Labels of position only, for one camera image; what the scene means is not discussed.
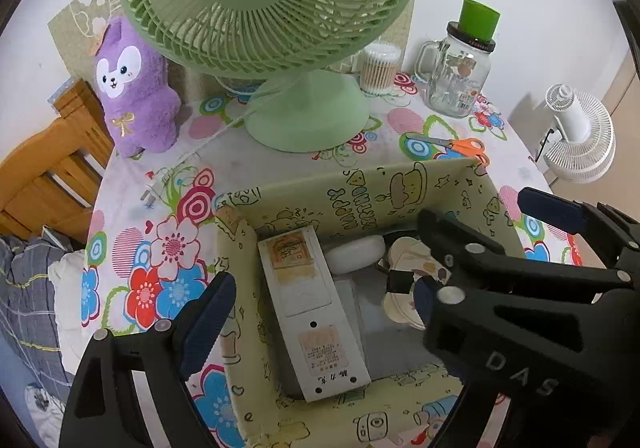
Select purple plush toy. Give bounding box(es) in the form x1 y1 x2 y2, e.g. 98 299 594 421
94 17 182 158

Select green plastic cup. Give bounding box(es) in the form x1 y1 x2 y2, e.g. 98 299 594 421
459 0 502 41

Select blue paper scrap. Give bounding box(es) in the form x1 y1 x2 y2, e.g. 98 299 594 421
47 78 76 104

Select beige printed wall cloth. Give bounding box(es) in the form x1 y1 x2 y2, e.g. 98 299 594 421
47 0 416 104

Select black fan cable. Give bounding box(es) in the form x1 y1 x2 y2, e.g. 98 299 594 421
535 128 558 163

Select yellow cartoon-print storage box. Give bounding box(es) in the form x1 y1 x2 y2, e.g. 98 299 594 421
215 157 531 448

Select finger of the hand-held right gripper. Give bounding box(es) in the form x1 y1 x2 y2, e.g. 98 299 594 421
417 208 631 301
517 187 640 274

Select cotton swab container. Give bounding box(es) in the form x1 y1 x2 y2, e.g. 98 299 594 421
360 43 402 95

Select small white fan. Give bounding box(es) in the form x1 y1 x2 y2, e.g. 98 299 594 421
542 83 616 184

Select white printed cloth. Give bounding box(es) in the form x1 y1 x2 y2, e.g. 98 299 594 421
25 382 66 446

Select white pillow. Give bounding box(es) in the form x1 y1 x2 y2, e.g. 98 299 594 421
48 250 88 339

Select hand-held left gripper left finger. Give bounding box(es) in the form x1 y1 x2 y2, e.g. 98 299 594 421
59 272 237 448

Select grey plaid blanket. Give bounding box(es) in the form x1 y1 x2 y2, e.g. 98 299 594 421
0 235 76 394

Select glass mug jar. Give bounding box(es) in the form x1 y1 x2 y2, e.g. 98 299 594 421
414 23 496 119

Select white remote control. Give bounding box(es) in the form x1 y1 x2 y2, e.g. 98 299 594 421
257 225 372 403

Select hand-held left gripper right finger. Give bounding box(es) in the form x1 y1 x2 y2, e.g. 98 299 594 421
412 275 516 448

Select beige door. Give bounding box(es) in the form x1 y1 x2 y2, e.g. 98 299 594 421
600 3 640 139

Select white earbuds case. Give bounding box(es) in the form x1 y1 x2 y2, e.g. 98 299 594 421
325 235 386 275

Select orange-handled scissors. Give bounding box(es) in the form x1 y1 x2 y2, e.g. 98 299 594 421
405 132 488 166

